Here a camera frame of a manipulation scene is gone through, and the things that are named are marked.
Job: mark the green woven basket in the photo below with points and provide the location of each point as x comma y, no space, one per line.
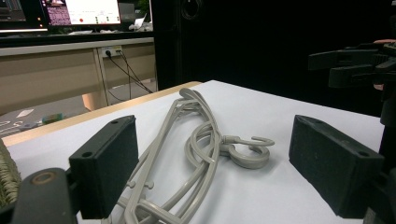
7,174

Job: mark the black curtain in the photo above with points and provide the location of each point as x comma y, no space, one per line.
264,40

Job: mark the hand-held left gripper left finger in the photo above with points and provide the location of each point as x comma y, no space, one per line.
104,168

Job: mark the white table mat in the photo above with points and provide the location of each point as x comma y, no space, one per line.
264,102

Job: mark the white power socket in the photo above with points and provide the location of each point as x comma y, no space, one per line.
113,49

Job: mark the dark computer monitor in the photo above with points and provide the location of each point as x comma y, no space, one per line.
12,11

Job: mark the green plastic item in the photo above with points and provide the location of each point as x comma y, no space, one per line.
53,118

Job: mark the bright computer monitor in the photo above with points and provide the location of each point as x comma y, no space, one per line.
93,11

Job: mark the grey plastic item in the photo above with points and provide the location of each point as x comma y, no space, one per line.
28,126

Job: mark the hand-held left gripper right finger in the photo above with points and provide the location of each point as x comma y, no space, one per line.
333,168

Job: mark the white crumpled paper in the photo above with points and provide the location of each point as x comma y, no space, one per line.
140,25

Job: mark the beige desk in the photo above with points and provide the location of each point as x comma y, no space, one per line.
46,71

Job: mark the grey plastic clothes hanger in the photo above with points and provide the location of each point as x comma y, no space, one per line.
265,141
249,161

